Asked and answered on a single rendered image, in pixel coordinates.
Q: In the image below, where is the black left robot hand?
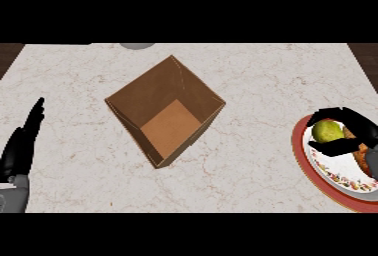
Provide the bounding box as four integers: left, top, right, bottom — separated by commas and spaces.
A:
0, 96, 47, 184

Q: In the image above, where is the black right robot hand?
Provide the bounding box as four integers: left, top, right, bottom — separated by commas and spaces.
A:
303, 106, 378, 158

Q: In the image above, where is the green pear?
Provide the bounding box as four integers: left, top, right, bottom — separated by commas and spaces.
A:
311, 119, 346, 145

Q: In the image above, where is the red-rimmed floral plate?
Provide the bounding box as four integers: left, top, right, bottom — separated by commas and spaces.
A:
290, 113, 378, 214

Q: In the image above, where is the brown cardboard box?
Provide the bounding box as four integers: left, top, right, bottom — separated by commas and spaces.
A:
103, 54, 227, 170

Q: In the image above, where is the brown bread piece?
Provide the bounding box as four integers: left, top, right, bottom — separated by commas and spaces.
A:
342, 126, 376, 178

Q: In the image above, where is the grey round object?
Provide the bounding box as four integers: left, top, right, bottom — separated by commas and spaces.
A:
117, 42, 157, 51

